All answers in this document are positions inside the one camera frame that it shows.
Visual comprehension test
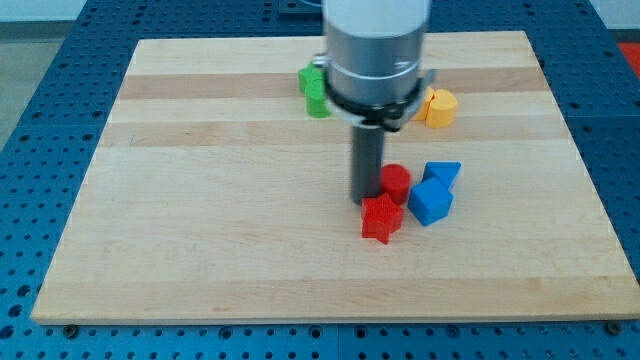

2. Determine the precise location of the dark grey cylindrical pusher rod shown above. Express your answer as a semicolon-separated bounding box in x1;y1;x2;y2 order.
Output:
350;127;384;204

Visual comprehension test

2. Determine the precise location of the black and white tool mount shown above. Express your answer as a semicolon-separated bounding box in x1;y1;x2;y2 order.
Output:
313;53;436;132

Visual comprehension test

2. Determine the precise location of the red star block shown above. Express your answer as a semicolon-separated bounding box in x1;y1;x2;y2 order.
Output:
361;193;404;245

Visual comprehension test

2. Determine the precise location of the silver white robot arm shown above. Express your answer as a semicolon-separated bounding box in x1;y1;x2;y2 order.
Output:
313;0;434;205

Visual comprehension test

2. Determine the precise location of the blue cube block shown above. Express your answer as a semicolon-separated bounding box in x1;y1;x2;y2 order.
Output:
407;178;454;226

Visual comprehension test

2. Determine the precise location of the green cube block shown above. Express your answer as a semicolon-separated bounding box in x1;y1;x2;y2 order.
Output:
297;63;324;94

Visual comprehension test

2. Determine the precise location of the yellow orange block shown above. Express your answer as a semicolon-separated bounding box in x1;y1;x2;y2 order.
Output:
412;86;435;122

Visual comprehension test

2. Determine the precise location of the red cylinder block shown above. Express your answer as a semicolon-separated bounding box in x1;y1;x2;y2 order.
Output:
380;164;411;205

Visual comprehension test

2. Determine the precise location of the yellow cylinder block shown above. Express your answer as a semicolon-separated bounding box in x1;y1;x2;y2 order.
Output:
426;89;459;129

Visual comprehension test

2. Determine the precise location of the green cylinder block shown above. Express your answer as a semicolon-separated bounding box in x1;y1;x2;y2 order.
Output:
304;79;330;118

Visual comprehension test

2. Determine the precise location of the blue triangle block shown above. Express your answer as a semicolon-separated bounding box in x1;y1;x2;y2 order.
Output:
422;161;462;190

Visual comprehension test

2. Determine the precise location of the light wooden board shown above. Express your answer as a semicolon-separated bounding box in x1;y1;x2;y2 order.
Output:
31;31;639;325

